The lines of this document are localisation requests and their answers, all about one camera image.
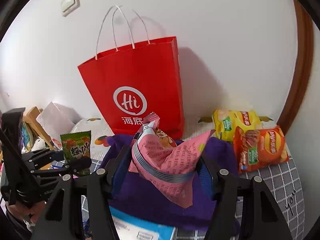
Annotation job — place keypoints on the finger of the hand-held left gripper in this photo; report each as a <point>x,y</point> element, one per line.
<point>80,165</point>
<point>42,156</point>

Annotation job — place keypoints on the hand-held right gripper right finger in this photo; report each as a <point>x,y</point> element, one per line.
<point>205,171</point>

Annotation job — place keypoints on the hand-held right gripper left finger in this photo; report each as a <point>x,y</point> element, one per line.
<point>120,172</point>

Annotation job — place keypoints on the green snack packet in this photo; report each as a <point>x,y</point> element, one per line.
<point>75,145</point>

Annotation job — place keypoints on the pink snack packet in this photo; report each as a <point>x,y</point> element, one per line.
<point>170,160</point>

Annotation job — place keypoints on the person's left hand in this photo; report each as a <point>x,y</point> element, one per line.
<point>35,211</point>

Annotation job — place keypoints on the white plastic bag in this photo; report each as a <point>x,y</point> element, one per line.
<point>57,120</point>

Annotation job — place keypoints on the purple cloth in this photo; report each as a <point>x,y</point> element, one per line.
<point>150,205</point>

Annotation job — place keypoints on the yellow chips bag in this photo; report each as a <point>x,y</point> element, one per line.
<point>230,122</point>

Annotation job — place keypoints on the orange chips bag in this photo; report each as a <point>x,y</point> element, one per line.
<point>262,150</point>

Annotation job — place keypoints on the blue tissue pack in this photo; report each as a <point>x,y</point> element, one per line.
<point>140,230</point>

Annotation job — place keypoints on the grey grid blanket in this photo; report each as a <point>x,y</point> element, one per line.
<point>280,192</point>

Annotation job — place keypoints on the red paper bag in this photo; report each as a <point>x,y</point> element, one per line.
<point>140,75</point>

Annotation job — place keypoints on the wooden frame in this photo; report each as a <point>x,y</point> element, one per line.
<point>33,116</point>

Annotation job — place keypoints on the brown door frame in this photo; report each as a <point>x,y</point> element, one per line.
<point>300,80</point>

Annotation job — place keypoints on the white wall switch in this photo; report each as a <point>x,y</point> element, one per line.
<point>70,3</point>

